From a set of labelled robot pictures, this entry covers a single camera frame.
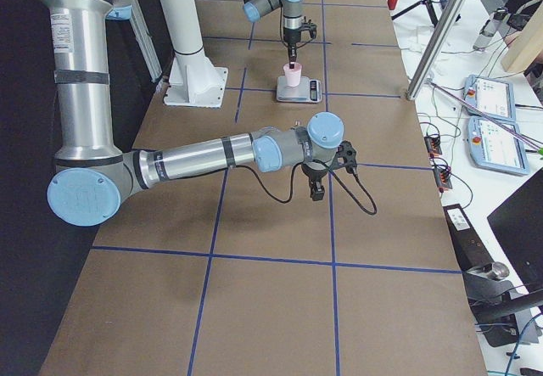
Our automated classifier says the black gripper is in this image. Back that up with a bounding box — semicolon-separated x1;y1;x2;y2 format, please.
302;140;357;201
283;19;317;70

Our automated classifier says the pink plastic cup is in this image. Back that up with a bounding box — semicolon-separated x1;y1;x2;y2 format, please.
283;62;302;87

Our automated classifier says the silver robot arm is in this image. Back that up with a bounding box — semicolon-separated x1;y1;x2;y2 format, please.
39;0;355;227
243;0;317;69

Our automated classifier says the digital kitchen scale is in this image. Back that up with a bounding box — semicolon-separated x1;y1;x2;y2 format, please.
276;76;322;104

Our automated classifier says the near blue teach pendant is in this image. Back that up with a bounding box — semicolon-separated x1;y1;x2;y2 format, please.
467;116;530;176

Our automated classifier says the blue teach pendant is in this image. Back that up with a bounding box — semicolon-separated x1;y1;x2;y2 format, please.
467;116;530;176
463;75;516;121

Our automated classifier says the far blue teach pendant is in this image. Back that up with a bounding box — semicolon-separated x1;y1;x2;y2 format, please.
463;75;516;121

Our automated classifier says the black computer monitor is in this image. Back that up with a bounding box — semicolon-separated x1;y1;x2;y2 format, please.
488;171;543;291

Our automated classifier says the metal reacher grabber stick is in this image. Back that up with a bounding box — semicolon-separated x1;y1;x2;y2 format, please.
425;79;543;155

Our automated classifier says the black desk clamp device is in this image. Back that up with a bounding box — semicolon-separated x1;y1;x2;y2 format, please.
444;204;542;347

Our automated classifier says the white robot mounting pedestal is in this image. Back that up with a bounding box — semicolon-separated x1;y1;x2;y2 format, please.
160;0;228;108

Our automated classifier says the aluminium frame post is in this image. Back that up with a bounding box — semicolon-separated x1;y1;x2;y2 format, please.
406;0;465;100

